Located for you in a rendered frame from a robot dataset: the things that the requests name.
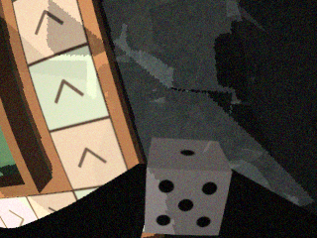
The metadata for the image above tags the square game board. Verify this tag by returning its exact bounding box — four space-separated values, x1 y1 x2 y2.
0 0 144 194

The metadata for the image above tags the grey die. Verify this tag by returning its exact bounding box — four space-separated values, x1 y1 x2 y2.
144 138 233 235

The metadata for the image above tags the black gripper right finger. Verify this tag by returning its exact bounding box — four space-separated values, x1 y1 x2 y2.
219 170 317 238

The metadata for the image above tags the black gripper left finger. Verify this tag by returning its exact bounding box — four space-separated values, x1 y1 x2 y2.
0 163 147 238

